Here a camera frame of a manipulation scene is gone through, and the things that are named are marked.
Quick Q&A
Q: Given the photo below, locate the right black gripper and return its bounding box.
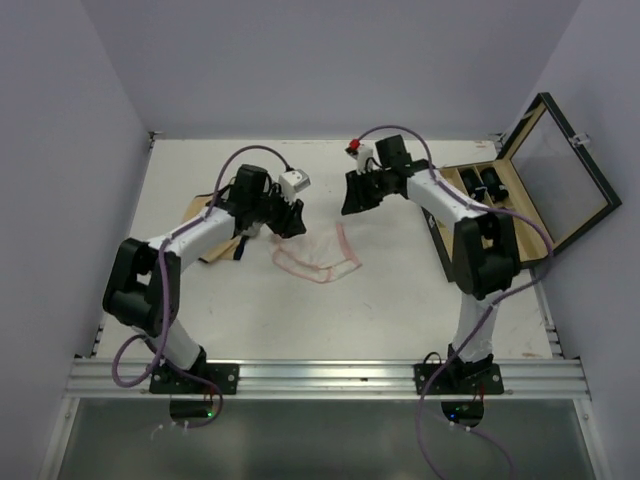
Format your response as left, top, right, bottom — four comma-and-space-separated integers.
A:
342, 165, 391, 214

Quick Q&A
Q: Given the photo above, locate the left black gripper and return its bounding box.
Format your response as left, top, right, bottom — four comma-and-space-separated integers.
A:
251, 184, 306, 239

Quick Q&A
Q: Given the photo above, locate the white pink-trimmed underwear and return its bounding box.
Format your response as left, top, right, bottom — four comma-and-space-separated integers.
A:
269, 222, 362, 284

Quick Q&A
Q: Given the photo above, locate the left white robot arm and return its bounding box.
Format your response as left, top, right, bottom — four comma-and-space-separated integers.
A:
102, 164, 310, 393

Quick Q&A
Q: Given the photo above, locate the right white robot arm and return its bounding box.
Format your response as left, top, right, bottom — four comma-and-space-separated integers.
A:
341, 135, 521, 394

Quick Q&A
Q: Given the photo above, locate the grey underwear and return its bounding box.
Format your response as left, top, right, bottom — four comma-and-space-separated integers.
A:
233, 222, 263, 239

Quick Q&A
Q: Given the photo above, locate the beige underwear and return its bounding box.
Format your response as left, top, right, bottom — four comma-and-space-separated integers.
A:
182, 194, 249, 264

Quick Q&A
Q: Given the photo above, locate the black rolled item left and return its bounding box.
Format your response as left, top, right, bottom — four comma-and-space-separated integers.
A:
459, 169, 487, 202

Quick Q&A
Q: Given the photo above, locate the black rolled item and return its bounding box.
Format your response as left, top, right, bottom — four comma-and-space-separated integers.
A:
459, 169, 487, 202
480, 167, 509, 203

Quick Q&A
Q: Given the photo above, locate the black rolled item right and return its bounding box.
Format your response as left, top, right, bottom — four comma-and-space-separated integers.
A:
480, 167, 509, 203

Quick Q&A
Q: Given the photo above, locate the black wooden compartment box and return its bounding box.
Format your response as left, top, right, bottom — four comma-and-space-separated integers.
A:
438, 92, 622, 255

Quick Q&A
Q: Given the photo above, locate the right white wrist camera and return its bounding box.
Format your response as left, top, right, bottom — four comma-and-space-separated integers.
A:
345, 139, 373, 174

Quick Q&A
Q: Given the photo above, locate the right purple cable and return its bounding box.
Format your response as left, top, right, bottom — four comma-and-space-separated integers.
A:
355, 124, 556, 480

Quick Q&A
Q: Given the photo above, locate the purple cable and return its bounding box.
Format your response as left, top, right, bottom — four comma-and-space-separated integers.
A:
112, 144, 294, 429
355, 124, 556, 480

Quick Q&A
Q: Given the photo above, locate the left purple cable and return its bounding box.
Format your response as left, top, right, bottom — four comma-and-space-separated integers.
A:
112, 144, 294, 429

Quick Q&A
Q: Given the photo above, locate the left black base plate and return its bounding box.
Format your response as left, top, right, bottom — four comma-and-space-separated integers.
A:
148, 362, 240, 395

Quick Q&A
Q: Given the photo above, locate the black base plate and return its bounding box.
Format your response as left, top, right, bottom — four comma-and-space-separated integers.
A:
148, 362, 240, 395
413, 363, 505, 396

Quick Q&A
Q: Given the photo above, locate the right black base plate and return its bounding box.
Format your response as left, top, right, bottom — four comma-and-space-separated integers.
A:
413, 363, 505, 396

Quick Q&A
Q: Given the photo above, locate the aluminium mounting rail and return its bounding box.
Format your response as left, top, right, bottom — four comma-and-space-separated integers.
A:
64, 358, 590, 400

